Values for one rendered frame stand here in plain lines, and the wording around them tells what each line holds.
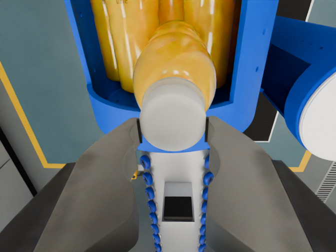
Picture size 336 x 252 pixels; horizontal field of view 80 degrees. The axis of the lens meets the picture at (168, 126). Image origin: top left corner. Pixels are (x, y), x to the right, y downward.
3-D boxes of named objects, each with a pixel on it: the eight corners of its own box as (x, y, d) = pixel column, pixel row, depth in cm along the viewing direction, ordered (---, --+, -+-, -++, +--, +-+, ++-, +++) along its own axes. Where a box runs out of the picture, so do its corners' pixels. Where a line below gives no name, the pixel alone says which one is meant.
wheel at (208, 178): (202, 186, 67) (207, 189, 66) (202, 176, 65) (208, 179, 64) (209, 177, 70) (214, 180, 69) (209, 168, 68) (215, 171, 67)
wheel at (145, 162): (146, 172, 63) (152, 169, 64) (145, 162, 61) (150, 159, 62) (139, 164, 67) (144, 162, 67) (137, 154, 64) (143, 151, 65)
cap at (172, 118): (131, 111, 13) (125, 126, 12) (169, 67, 12) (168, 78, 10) (175, 143, 15) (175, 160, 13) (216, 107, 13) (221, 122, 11)
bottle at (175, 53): (141, 50, 29) (97, 115, 13) (173, 6, 26) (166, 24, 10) (178, 81, 31) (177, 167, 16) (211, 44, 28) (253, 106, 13)
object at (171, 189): (164, 186, 75) (162, 226, 62) (164, 178, 73) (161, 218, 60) (191, 186, 75) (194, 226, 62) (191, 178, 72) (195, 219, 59)
